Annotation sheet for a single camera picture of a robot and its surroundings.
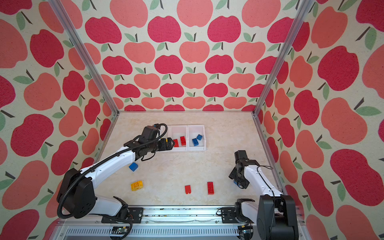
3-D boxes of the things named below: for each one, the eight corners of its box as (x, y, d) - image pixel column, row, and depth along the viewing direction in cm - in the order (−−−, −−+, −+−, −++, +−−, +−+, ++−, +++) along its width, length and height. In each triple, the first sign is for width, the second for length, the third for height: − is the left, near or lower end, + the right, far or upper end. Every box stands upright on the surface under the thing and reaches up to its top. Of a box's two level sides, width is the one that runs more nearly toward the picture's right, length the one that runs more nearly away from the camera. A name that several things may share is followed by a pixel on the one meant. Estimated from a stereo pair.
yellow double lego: (133, 192, 84) (130, 190, 81) (132, 185, 86) (130, 183, 83) (143, 188, 85) (142, 186, 82) (143, 182, 87) (141, 180, 84)
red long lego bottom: (208, 194, 83) (208, 193, 81) (207, 183, 87) (207, 182, 85) (213, 194, 83) (214, 193, 81) (212, 183, 87) (213, 182, 85)
